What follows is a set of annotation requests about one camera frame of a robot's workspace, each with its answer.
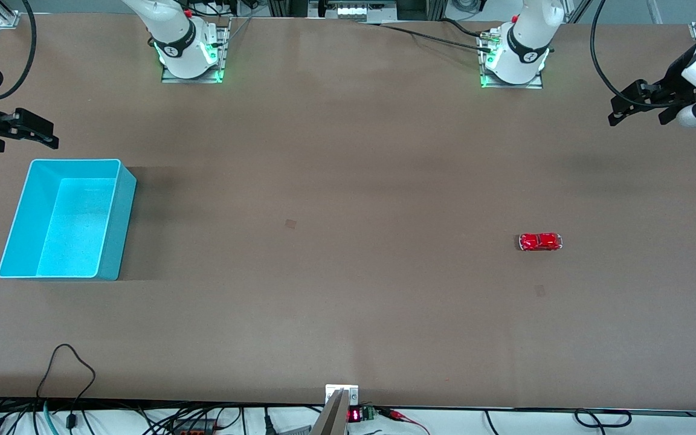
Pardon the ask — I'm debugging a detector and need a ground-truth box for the grey camera mount arm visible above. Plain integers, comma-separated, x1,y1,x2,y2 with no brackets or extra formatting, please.
311,390,349,435

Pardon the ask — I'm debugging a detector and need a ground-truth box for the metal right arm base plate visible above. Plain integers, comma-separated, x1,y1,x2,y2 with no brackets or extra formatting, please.
161,27,230,84

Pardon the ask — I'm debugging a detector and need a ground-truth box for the red alligator clip lead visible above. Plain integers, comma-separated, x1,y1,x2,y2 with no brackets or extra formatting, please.
378,408,431,434

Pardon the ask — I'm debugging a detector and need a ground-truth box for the black coiled cable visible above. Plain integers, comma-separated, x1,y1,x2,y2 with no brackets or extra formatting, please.
574,409,633,428

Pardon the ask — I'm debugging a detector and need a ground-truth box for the lit metal rack equipment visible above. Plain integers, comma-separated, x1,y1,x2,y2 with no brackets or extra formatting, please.
309,0,398,20

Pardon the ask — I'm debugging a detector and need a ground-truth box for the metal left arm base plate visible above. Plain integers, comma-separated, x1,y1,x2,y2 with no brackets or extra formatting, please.
480,30,544,90

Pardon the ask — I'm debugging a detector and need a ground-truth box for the black looped thin cable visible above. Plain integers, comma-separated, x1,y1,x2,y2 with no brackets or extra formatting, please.
36,344,96,431

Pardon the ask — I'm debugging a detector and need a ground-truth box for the thin grey cable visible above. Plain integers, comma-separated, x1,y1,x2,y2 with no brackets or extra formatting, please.
222,17,253,61

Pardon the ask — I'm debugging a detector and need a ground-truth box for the long black base cable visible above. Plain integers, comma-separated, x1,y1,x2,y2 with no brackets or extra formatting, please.
353,21,494,53

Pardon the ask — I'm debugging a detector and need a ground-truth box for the red beetle toy car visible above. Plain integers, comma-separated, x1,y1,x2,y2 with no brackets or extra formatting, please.
518,233,564,252

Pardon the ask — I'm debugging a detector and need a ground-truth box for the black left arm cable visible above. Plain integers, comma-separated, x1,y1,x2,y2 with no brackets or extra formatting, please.
590,0,696,109

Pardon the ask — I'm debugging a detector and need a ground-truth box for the short black base cable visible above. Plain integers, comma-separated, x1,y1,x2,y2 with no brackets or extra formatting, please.
442,18,491,39

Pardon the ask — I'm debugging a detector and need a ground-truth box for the silver mounting bracket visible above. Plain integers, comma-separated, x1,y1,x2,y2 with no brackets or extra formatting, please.
326,384,359,407

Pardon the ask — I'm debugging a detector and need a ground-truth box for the teal cable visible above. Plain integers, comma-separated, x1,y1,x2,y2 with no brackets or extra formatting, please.
42,401,60,435

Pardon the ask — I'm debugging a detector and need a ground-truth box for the blue plastic box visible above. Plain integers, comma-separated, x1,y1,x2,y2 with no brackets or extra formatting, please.
0,158,138,282

